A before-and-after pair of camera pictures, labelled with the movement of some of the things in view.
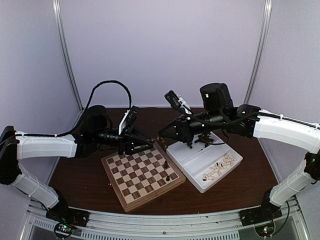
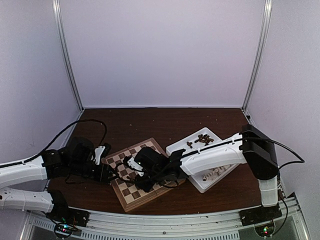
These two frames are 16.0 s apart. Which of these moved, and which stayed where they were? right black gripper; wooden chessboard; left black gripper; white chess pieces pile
Moved: right black gripper; left black gripper
Stayed: wooden chessboard; white chess pieces pile
